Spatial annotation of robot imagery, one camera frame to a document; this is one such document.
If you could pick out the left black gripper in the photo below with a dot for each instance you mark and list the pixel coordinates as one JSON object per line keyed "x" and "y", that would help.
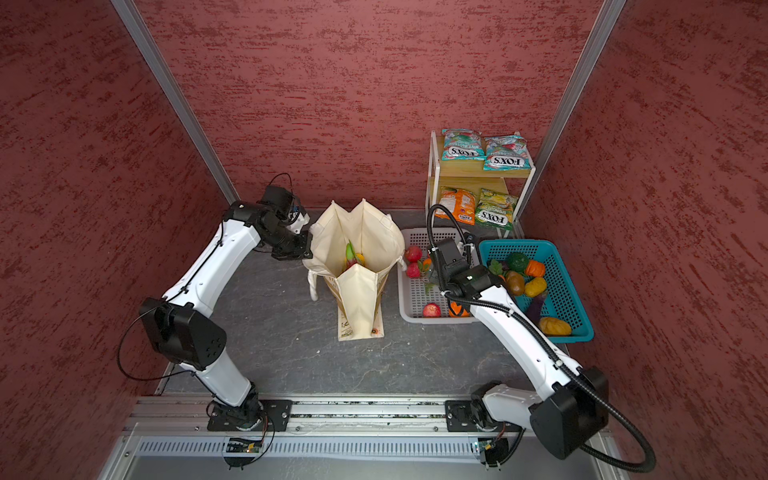
{"x": 302, "y": 251}

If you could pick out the pink dragon fruit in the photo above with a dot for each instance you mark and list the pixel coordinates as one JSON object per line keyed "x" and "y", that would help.
{"x": 351, "y": 257}

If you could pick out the cream floral tote bag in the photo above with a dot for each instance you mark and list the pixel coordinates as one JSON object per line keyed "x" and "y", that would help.
{"x": 358, "y": 290}

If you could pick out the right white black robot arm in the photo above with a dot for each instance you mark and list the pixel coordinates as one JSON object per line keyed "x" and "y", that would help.
{"x": 559, "y": 409}

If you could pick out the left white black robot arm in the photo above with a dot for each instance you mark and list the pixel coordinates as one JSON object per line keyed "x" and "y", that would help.
{"x": 179, "y": 325}

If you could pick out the orange snack bag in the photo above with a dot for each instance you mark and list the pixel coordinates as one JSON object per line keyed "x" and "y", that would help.
{"x": 460, "y": 202}

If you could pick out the green Fox's candy bag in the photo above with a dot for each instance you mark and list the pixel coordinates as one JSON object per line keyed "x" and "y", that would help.
{"x": 495, "y": 209}

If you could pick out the teal Fox's candy bag right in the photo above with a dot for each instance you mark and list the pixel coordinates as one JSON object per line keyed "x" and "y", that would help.
{"x": 506, "y": 153}

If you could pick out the teal fox's candy bag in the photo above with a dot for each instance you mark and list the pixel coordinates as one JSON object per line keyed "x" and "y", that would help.
{"x": 462, "y": 144}
{"x": 506, "y": 153}

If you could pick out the teal Fox's candy bag left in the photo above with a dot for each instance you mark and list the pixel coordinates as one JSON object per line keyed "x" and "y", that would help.
{"x": 462, "y": 144}

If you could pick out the orange fruit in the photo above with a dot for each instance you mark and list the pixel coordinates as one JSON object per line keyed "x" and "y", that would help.
{"x": 457, "y": 310}

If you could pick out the small red fruit front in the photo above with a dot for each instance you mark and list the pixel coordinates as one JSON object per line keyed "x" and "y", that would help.
{"x": 431, "y": 310}

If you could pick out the white plastic fruit basket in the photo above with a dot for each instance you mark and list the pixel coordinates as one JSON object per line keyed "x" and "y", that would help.
{"x": 415, "y": 293}

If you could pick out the red apple front left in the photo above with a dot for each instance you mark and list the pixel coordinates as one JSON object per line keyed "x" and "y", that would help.
{"x": 413, "y": 270}

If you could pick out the red apple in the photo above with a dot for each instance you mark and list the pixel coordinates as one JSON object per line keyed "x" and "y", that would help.
{"x": 413, "y": 254}
{"x": 413, "y": 270}

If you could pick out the brown kiwi potato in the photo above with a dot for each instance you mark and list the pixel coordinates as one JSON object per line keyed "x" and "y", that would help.
{"x": 515, "y": 283}

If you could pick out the red apple back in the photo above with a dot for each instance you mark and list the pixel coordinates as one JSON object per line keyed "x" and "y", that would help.
{"x": 413, "y": 254}

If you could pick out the green bell pepper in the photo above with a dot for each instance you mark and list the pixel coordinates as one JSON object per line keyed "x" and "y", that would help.
{"x": 517, "y": 262}

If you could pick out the yellow bell pepper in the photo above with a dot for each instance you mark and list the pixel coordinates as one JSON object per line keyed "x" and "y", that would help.
{"x": 535, "y": 287}

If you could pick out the orange bell pepper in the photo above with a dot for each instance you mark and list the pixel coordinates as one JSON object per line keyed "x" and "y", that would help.
{"x": 535, "y": 269}

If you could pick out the purple eggplant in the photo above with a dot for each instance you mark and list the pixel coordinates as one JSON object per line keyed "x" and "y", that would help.
{"x": 534, "y": 310}

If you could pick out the yellow potato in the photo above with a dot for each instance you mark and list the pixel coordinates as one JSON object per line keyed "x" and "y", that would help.
{"x": 554, "y": 327}

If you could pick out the teal plastic vegetable basket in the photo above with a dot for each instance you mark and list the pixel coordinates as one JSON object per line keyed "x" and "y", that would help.
{"x": 562, "y": 301}

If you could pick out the white wooden two-tier shelf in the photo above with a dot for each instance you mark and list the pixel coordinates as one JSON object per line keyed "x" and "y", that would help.
{"x": 470, "y": 175}

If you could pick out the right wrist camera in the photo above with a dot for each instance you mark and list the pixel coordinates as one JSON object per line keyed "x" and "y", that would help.
{"x": 447, "y": 252}

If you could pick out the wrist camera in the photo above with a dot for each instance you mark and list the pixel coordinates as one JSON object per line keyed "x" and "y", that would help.
{"x": 447, "y": 252}
{"x": 281, "y": 201}

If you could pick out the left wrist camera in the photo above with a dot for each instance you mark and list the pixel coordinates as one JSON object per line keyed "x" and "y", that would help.
{"x": 281, "y": 201}

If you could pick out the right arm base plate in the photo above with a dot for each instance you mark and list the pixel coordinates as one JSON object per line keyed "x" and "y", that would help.
{"x": 472, "y": 416}

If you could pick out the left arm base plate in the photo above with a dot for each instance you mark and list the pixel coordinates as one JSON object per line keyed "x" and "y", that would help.
{"x": 252, "y": 416}

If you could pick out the aluminium rail frame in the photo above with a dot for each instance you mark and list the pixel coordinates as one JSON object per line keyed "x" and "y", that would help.
{"x": 400, "y": 427}

